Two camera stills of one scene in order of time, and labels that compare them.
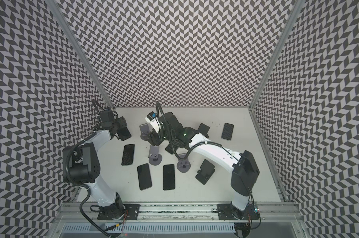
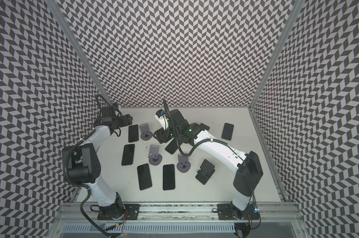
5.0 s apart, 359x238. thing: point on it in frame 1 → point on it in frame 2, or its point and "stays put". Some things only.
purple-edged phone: [124, 134] → [133, 133]
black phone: [168, 178] stays put
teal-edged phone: [128, 156] stays put
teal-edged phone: [169, 148] stays put
